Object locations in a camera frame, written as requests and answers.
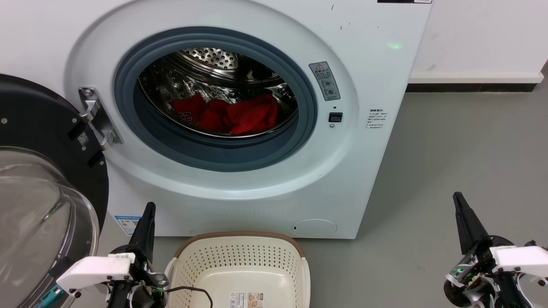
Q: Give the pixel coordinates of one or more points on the black round washer door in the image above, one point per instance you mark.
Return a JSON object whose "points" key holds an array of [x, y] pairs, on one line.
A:
{"points": [[34, 115]]}

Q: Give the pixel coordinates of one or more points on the grey rubber door gasket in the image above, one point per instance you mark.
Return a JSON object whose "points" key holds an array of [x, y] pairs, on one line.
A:
{"points": [[214, 156]]}

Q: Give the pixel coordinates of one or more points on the printed product label with barcode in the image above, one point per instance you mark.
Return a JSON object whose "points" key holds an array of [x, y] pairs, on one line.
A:
{"points": [[246, 300]]}

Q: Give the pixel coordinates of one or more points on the silver metal door hinge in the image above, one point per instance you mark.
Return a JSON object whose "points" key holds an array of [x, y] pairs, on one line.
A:
{"points": [[100, 124]]}

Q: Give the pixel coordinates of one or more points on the black control panel strip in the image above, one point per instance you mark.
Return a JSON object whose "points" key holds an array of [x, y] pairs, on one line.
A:
{"points": [[402, 1]]}

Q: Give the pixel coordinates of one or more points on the stainless steel washing machine drum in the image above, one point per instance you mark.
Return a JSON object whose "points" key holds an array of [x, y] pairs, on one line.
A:
{"points": [[180, 81]]}

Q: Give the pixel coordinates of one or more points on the cream plastic laundry basket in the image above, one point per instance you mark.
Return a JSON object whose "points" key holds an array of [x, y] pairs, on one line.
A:
{"points": [[239, 265]]}

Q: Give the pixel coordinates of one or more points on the red clothing item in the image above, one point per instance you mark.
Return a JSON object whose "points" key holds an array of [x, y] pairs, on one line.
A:
{"points": [[252, 115]]}

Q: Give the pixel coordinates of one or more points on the black door latch socket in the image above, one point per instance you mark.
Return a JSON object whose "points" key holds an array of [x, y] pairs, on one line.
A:
{"points": [[335, 117]]}

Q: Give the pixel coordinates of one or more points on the clear glass door bowl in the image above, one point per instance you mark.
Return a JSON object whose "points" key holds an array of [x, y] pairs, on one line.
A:
{"points": [[30, 214]]}

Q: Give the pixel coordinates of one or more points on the black baseboard strip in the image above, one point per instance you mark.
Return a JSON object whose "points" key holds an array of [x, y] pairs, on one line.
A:
{"points": [[471, 87]]}

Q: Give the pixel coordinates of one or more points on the white text sticker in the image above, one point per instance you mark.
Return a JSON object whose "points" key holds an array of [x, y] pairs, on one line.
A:
{"points": [[377, 119]]}

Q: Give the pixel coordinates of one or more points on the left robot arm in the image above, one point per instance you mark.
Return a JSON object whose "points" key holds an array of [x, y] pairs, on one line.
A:
{"points": [[59, 267]]}

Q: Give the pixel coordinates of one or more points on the white QR code sticker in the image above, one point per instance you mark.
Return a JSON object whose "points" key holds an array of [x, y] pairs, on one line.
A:
{"points": [[83, 139]]}

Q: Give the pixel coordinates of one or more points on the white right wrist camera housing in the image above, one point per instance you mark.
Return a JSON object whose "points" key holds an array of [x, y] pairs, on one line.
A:
{"points": [[520, 259]]}

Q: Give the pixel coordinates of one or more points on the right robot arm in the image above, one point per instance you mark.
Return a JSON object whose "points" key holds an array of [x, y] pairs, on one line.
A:
{"points": [[531, 244]]}

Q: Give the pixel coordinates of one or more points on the white front-load washing machine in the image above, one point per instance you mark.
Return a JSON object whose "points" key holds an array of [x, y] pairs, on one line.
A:
{"points": [[364, 171]]}

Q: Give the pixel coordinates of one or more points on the grey warning sticker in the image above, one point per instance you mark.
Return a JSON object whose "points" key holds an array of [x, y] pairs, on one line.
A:
{"points": [[324, 81]]}

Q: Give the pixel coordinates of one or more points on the blue energy label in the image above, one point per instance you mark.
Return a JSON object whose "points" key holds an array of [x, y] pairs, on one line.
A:
{"points": [[127, 225]]}

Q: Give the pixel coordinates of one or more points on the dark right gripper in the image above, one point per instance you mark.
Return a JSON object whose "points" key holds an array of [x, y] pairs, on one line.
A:
{"points": [[471, 278]]}

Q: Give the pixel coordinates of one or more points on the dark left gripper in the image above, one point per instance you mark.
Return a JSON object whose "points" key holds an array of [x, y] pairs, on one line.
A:
{"points": [[145, 282]]}

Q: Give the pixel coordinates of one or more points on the round white filter cover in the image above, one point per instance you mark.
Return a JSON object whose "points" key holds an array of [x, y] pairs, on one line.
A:
{"points": [[314, 226]]}

